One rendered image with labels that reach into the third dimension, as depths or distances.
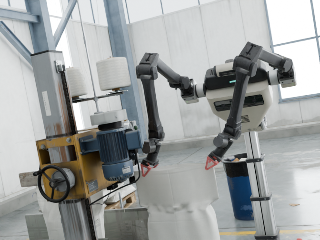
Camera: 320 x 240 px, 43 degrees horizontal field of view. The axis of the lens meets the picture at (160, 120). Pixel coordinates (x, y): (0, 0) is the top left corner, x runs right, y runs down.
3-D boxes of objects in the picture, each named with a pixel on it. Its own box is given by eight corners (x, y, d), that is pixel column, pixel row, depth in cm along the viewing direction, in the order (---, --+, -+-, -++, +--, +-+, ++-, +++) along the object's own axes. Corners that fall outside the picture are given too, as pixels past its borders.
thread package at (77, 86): (93, 94, 225) (87, 65, 224) (79, 95, 212) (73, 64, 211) (71, 98, 231) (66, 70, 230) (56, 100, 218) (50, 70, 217)
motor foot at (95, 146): (110, 149, 202) (106, 132, 202) (97, 153, 192) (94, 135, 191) (94, 151, 206) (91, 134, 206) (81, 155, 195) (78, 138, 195)
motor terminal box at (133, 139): (144, 151, 205) (140, 128, 204) (144, 153, 194) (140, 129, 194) (128, 153, 204) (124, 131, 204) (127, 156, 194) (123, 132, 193)
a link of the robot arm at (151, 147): (165, 131, 225) (152, 129, 229) (154, 133, 215) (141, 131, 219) (163, 152, 226) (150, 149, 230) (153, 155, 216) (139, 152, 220)
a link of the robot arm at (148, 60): (156, 48, 206) (140, 47, 210) (150, 73, 203) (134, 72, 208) (190, 78, 244) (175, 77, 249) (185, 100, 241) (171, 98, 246)
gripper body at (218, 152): (208, 155, 211) (216, 143, 209) (213, 151, 220) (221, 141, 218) (218, 162, 209) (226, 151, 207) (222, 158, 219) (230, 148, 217)
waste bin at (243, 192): (276, 205, 459) (267, 150, 455) (271, 221, 411) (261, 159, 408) (235, 208, 477) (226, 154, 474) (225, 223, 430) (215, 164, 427)
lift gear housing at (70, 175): (77, 188, 194) (73, 165, 194) (70, 191, 189) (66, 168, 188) (59, 189, 198) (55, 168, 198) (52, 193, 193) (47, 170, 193)
